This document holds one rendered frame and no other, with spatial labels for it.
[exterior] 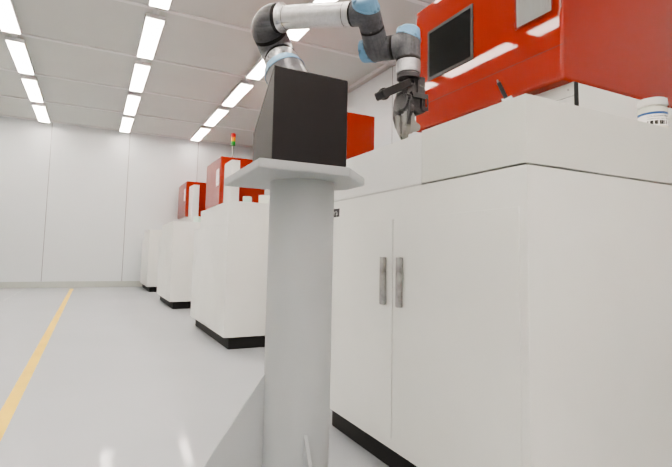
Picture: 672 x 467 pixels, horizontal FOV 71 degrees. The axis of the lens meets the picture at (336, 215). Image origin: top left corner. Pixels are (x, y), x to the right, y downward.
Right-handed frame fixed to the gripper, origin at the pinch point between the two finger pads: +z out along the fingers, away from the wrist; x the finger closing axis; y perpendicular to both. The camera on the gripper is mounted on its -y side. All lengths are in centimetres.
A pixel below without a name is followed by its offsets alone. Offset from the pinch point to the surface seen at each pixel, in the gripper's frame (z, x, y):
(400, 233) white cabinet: 29.4, -5.8, -4.3
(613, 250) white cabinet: 34, -50, 24
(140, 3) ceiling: -176, 308, -58
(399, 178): 13.4, -4.6, -4.0
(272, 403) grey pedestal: 70, -12, -44
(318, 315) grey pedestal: 50, -17, -35
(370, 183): 12.8, 11.5, -4.1
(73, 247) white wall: 31, 796, -112
